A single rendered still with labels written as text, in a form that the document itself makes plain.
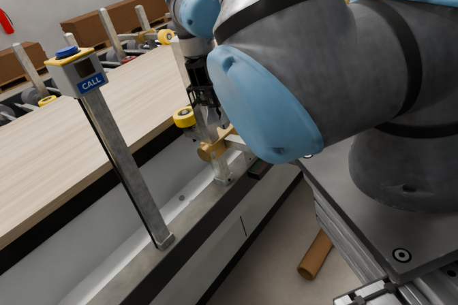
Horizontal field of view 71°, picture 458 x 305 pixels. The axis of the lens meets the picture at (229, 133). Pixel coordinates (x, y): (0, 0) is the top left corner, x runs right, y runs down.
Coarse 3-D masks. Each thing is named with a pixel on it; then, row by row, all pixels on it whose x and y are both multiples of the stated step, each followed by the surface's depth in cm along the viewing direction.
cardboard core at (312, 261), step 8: (320, 232) 152; (320, 240) 147; (328, 240) 147; (312, 248) 145; (320, 248) 144; (328, 248) 146; (304, 256) 144; (312, 256) 141; (320, 256) 142; (304, 264) 139; (312, 264) 139; (320, 264) 141; (304, 272) 143; (312, 272) 137
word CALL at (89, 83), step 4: (100, 72) 60; (92, 76) 59; (96, 76) 60; (100, 76) 60; (84, 80) 58; (88, 80) 59; (92, 80) 59; (96, 80) 60; (100, 80) 61; (104, 80) 61; (76, 84) 57; (80, 84) 58; (84, 84) 58; (88, 84) 59; (92, 84) 60; (96, 84) 60; (80, 88) 58; (84, 88) 59; (88, 88) 59; (92, 88) 60; (80, 92) 58; (84, 92) 59
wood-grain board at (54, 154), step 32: (128, 64) 166; (160, 64) 153; (64, 96) 146; (128, 96) 126; (160, 96) 118; (0, 128) 130; (32, 128) 122; (64, 128) 114; (128, 128) 102; (160, 128) 100; (0, 160) 105; (32, 160) 99; (64, 160) 94; (96, 160) 90; (0, 192) 87; (32, 192) 83; (64, 192) 80; (0, 224) 75; (32, 224) 76
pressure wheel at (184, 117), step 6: (186, 108) 103; (174, 114) 101; (180, 114) 100; (186, 114) 99; (192, 114) 98; (174, 120) 100; (180, 120) 98; (186, 120) 98; (192, 120) 99; (180, 126) 99; (186, 126) 99
